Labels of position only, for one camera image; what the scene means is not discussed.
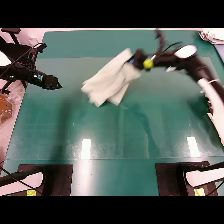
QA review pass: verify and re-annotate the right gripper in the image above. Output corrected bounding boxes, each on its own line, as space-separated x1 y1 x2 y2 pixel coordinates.
132 48 158 70

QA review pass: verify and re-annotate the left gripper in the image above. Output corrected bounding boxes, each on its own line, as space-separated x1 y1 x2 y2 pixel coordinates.
41 74 64 91

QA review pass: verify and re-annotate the white T-shirt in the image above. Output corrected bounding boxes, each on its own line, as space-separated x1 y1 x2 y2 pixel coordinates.
80 47 143 108

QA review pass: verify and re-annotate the black office chair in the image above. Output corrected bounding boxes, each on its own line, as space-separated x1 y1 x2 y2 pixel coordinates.
0 28 36 96

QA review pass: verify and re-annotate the heap of clothes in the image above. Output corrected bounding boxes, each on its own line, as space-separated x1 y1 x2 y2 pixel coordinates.
199 28 224 45

